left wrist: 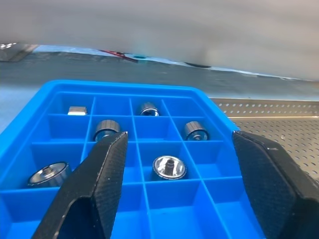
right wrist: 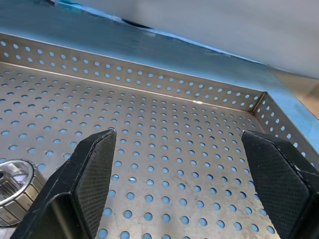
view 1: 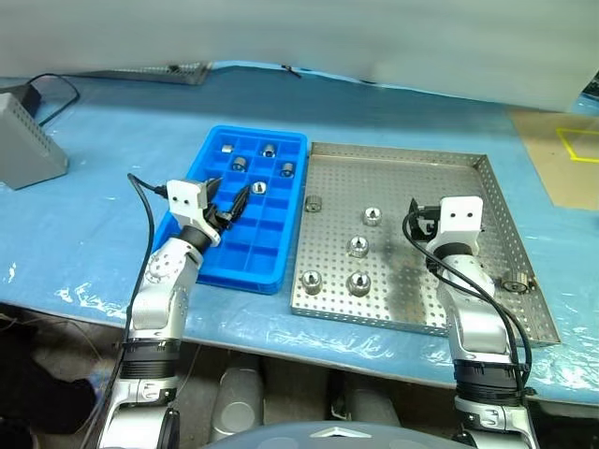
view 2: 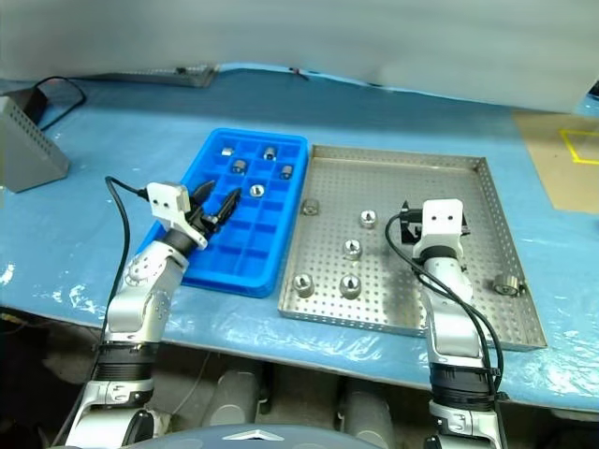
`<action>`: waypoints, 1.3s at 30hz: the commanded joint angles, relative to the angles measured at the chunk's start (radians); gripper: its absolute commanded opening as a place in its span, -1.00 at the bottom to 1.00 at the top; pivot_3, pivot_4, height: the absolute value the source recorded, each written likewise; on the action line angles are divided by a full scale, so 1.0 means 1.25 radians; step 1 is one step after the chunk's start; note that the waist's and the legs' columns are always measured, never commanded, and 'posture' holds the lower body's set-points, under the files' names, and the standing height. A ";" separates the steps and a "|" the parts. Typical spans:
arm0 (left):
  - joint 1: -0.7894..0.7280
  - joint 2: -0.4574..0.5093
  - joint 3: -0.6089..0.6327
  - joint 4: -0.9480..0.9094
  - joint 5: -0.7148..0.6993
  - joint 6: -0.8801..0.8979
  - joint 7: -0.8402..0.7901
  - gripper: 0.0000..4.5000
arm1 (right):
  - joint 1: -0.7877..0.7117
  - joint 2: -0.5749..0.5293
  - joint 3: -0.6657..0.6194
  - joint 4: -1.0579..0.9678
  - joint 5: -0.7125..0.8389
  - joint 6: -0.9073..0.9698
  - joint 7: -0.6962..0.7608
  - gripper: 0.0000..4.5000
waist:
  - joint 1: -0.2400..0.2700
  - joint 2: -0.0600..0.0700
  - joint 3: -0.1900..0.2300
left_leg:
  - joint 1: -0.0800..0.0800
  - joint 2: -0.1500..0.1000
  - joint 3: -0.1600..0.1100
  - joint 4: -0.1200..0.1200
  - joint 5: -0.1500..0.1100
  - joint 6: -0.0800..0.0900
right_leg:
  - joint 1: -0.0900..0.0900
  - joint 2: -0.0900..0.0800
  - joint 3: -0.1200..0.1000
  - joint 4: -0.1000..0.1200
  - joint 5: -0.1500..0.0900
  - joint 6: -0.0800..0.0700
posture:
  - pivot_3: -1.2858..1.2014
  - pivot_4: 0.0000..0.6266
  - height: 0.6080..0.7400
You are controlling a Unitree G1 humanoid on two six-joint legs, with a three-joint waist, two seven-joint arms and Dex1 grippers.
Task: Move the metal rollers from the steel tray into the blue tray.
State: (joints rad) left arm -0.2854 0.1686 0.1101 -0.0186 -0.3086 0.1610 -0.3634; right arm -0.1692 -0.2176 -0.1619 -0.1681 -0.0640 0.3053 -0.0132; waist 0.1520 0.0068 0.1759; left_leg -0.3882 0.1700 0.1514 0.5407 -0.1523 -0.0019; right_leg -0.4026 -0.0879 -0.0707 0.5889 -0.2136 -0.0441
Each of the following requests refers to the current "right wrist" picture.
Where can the silver metal cylindrical part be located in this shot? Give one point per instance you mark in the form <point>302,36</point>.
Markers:
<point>22,196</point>

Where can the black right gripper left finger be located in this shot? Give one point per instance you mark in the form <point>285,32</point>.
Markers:
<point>87,174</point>

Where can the perforated metal tray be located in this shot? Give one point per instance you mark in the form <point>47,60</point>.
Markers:
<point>162,129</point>

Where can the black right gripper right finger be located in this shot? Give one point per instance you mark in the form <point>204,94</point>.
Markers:
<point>279,179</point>

